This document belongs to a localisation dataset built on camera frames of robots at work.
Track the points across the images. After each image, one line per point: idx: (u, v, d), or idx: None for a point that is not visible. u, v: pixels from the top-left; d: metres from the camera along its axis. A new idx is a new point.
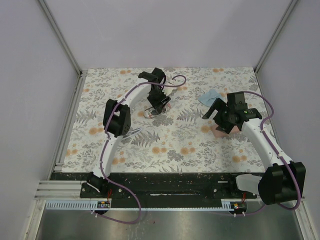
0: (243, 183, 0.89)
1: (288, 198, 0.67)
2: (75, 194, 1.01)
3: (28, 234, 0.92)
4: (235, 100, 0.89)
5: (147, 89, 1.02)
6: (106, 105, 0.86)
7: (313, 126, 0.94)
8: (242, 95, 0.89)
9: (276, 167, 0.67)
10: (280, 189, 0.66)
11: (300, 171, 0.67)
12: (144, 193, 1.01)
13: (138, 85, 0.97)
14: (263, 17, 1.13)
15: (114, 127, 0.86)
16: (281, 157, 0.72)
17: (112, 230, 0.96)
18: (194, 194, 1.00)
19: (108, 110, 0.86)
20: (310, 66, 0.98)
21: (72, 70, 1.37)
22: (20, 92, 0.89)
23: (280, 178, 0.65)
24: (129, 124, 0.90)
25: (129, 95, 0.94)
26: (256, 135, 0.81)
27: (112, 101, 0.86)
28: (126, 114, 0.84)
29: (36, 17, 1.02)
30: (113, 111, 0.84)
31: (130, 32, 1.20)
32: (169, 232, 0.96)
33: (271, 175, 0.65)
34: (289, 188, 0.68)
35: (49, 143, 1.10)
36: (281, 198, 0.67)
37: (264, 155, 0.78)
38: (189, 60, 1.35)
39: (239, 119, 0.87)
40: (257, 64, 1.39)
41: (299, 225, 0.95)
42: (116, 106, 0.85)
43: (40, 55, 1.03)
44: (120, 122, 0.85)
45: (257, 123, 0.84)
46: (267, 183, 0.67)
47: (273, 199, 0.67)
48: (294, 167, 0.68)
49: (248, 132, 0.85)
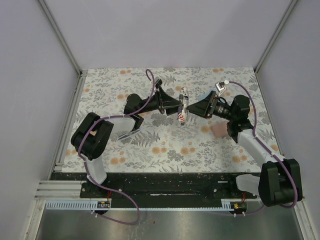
0: (243, 184, 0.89)
1: (287, 198, 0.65)
2: (75, 194, 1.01)
3: (28, 234, 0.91)
4: (238, 113, 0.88)
5: (131, 123, 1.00)
6: (85, 118, 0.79)
7: (314, 126, 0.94)
8: (247, 110, 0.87)
9: (271, 164, 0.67)
10: (277, 187, 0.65)
11: (294, 167, 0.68)
12: (144, 193, 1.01)
13: (124, 116, 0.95)
14: (263, 17, 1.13)
15: (85, 146, 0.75)
16: (274, 155, 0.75)
17: (112, 230, 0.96)
18: (194, 194, 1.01)
19: (87, 123, 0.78)
20: (310, 66, 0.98)
21: (72, 70, 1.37)
22: (20, 92, 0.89)
23: (276, 173, 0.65)
24: (103, 149, 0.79)
25: (112, 119, 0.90)
26: (250, 142, 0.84)
27: (94, 115, 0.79)
28: (106, 133, 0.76)
29: (36, 17, 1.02)
30: (92, 127, 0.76)
31: (130, 32, 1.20)
32: (169, 232, 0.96)
33: (267, 171, 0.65)
34: (288, 188, 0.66)
35: (48, 143, 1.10)
36: (279, 197, 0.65)
37: (260, 160, 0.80)
38: (189, 60, 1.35)
39: (234, 133, 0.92)
40: (257, 64, 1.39)
41: (299, 225, 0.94)
42: (97, 122, 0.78)
43: (39, 54, 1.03)
44: (95, 140, 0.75)
45: (251, 131, 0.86)
46: (264, 181, 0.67)
47: (274, 199, 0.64)
48: (288, 165, 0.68)
49: (243, 142, 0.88)
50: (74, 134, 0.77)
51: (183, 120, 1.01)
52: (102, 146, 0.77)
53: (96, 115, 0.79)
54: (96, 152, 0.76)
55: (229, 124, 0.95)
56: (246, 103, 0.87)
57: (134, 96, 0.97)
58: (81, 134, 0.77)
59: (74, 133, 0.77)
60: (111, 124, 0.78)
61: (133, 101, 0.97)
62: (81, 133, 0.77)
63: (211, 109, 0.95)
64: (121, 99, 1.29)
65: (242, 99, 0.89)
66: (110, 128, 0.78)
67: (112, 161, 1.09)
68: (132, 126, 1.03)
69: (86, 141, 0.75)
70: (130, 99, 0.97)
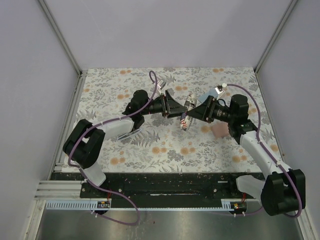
0: (244, 185, 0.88)
1: (290, 208, 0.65)
2: (75, 194, 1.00)
3: (28, 234, 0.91)
4: (238, 112, 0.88)
5: (129, 125, 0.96)
6: (76, 125, 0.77)
7: (314, 126, 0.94)
8: (247, 107, 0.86)
9: (276, 176, 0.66)
10: (280, 197, 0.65)
11: (300, 178, 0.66)
12: (144, 193, 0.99)
13: (120, 118, 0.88)
14: (263, 17, 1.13)
15: (77, 156, 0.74)
16: (280, 165, 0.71)
17: (112, 230, 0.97)
18: (194, 194, 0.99)
19: (78, 131, 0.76)
20: (310, 65, 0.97)
21: (72, 70, 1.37)
22: (20, 92, 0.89)
23: (280, 185, 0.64)
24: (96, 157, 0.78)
25: (107, 123, 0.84)
26: (253, 146, 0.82)
27: (86, 122, 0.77)
28: (96, 141, 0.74)
29: (36, 17, 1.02)
30: (83, 135, 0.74)
31: (130, 31, 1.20)
32: (169, 232, 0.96)
33: (272, 184, 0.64)
34: (291, 197, 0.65)
35: (49, 143, 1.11)
36: (282, 207, 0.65)
37: (264, 166, 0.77)
38: (189, 60, 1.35)
39: (236, 134, 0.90)
40: (257, 64, 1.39)
41: (299, 225, 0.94)
42: (90, 129, 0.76)
43: (39, 54, 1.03)
44: (86, 150, 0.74)
45: (255, 135, 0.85)
46: (268, 191, 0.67)
47: (277, 209, 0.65)
48: (293, 175, 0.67)
49: (246, 145, 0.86)
50: (66, 142, 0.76)
51: (186, 125, 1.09)
52: (94, 154, 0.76)
53: (88, 122, 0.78)
54: (88, 161, 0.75)
55: (231, 124, 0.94)
56: (245, 100, 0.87)
57: (139, 93, 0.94)
58: (72, 142, 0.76)
59: (66, 141, 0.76)
60: (103, 132, 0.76)
61: (139, 98, 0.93)
62: (72, 141, 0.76)
63: (209, 114, 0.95)
64: (121, 99, 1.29)
65: (240, 97, 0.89)
66: (100, 136, 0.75)
67: (112, 161, 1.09)
68: (132, 126, 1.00)
69: (77, 150, 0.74)
70: (135, 95, 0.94)
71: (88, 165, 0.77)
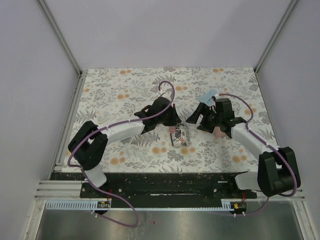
0: (242, 182, 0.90)
1: (287, 186, 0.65)
2: (75, 194, 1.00)
3: (28, 234, 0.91)
4: (223, 109, 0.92)
5: (138, 129, 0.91)
6: (82, 126, 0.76)
7: (314, 125, 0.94)
8: (229, 103, 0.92)
9: (267, 154, 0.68)
10: (275, 176, 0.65)
11: (290, 154, 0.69)
12: (144, 193, 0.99)
13: (129, 121, 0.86)
14: (263, 17, 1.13)
15: (79, 157, 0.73)
16: (269, 145, 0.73)
17: (112, 230, 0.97)
18: (194, 194, 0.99)
19: (82, 133, 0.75)
20: (310, 65, 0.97)
21: (72, 70, 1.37)
22: (20, 91, 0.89)
23: (272, 162, 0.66)
24: (98, 160, 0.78)
25: (114, 127, 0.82)
26: (243, 134, 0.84)
27: (92, 124, 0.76)
28: (100, 144, 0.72)
29: (36, 16, 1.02)
30: (88, 135, 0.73)
31: (130, 31, 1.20)
32: (169, 232, 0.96)
33: (264, 162, 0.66)
34: (286, 175, 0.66)
35: (49, 143, 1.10)
36: (279, 187, 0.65)
37: (256, 150, 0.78)
38: (189, 60, 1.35)
39: (227, 129, 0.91)
40: (257, 64, 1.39)
41: (299, 225, 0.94)
42: (95, 131, 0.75)
43: (39, 54, 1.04)
44: (88, 154, 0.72)
45: (243, 125, 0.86)
46: (263, 172, 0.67)
47: (274, 189, 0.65)
48: (283, 153, 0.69)
49: (237, 135, 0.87)
50: (71, 142, 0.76)
51: (184, 140, 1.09)
52: (96, 155, 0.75)
53: (94, 125, 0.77)
54: (89, 163, 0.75)
55: (219, 121, 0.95)
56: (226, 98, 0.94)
57: (164, 99, 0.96)
58: (76, 143, 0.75)
59: (71, 141, 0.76)
60: (106, 138, 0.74)
61: (161, 103, 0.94)
62: (76, 142, 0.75)
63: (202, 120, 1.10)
64: (121, 99, 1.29)
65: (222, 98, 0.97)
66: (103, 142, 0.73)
67: (112, 161, 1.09)
68: (142, 130, 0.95)
69: (81, 151, 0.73)
70: (160, 100, 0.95)
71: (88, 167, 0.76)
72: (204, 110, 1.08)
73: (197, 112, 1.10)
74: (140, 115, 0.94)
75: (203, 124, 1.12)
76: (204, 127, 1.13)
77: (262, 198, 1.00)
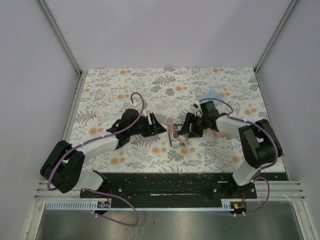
0: (239, 175, 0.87)
1: (270, 156, 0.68)
2: (74, 194, 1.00)
3: (28, 234, 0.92)
4: (207, 109, 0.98)
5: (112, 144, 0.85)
6: (55, 147, 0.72)
7: (313, 126, 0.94)
8: (212, 103, 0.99)
9: (245, 127, 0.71)
10: (257, 146, 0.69)
11: (266, 124, 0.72)
12: (144, 193, 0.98)
13: (103, 137, 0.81)
14: (262, 17, 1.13)
15: (54, 179, 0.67)
16: (247, 121, 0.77)
17: (112, 230, 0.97)
18: (194, 194, 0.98)
19: (56, 154, 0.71)
20: (309, 66, 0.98)
21: (72, 70, 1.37)
22: (20, 92, 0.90)
23: (251, 134, 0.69)
24: (75, 181, 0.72)
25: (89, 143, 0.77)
26: (225, 121, 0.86)
27: (65, 143, 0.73)
28: (77, 163, 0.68)
29: (36, 17, 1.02)
30: (63, 156, 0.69)
31: (130, 32, 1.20)
32: (169, 232, 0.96)
33: (244, 133, 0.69)
34: (267, 145, 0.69)
35: (49, 144, 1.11)
36: (263, 156, 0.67)
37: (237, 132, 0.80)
38: (190, 60, 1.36)
39: (214, 124, 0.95)
40: (257, 64, 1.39)
41: (299, 225, 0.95)
42: (70, 150, 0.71)
43: (40, 55, 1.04)
44: (64, 175, 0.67)
45: (225, 115, 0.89)
46: (245, 145, 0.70)
47: (259, 159, 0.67)
48: (260, 124, 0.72)
49: (222, 126, 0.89)
50: (44, 165, 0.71)
51: (182, 140, 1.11)
52: (74, 176, 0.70)
53: (67, 143, 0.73)
54: (66, 185, 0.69)
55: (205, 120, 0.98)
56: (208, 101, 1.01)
57: (131, 111, 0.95)
58: (50, 166, 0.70)
59: (43, 165, 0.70)
60: (83, 154, 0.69)
61: (131, 115, 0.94)
62: (50, 164, 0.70)
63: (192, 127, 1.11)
64: (121, 99, 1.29)
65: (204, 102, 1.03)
66: (80, 159, 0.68)
67: (112, 161, 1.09)
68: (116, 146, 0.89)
69: (56, 173, 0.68)
70: (128, 112, 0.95)
71: (66, 189, 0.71)
72: (191, 119, 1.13)
73: (186, 123, 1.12)
74: (112, 131, 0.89)
75: (195, 131, 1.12)
76: (195, 132, 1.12)
77: (262, 198, 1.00)
